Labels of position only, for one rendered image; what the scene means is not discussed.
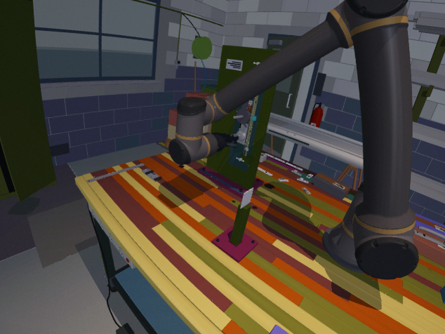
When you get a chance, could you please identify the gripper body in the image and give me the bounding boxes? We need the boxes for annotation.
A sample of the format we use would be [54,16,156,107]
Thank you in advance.
[217,133,240,149]

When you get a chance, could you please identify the yellow lock faceplate strip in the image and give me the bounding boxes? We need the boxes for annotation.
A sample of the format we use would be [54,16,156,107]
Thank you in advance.
[244,95,260,158]

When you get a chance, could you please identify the green door panel jig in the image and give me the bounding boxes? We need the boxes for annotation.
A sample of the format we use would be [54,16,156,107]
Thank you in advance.
[207,44,278,192]

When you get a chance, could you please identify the white card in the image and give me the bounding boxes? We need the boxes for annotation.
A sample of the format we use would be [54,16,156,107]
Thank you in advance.
[239,188,257,210]

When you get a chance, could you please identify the grey green door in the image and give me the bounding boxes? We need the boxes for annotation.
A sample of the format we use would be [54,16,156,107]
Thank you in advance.
[267,34,314,120]

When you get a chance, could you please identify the small black metal part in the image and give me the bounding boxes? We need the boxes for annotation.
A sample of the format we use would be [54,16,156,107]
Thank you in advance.
[141,168,164,182]

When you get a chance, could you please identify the grey long profile rack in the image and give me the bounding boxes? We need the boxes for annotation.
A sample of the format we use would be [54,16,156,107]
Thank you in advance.
[267,112,364,168]

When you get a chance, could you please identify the red fire extinguisher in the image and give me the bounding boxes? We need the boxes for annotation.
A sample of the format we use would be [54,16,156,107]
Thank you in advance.
[310,102,324,128]

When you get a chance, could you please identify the green round hanging lamp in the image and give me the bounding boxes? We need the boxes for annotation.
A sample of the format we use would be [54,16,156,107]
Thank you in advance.
[191,36,213,60]

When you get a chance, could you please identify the grey flat box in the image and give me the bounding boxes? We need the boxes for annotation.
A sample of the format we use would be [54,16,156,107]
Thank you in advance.
[312,173,350,200]

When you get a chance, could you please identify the steel ruler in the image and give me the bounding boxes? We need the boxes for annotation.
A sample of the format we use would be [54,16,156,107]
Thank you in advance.
[86,164,145,184]

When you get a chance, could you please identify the wooden trestle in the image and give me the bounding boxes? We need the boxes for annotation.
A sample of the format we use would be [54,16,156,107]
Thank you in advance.
[336,164,364,192]

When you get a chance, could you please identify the blue framed window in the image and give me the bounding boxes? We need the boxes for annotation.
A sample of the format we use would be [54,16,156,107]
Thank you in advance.
[32,0,161,84]

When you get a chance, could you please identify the green tall cabinet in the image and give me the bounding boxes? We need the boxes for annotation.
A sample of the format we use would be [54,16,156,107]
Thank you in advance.
[0,0,58,203]

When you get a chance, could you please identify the green post on maroon plate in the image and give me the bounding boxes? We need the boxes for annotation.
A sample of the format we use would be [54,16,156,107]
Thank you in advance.
[211,203,259,262]

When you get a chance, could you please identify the black wall panel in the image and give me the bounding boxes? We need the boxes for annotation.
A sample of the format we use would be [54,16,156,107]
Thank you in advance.
[312,72,327,97]

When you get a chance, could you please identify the black floor cable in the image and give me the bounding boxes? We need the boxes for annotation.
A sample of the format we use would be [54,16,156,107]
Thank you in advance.
[105,283,134,334]

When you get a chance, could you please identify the green bracket wall shelf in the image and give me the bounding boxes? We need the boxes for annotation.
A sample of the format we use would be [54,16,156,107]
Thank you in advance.
[411,10,445,123]

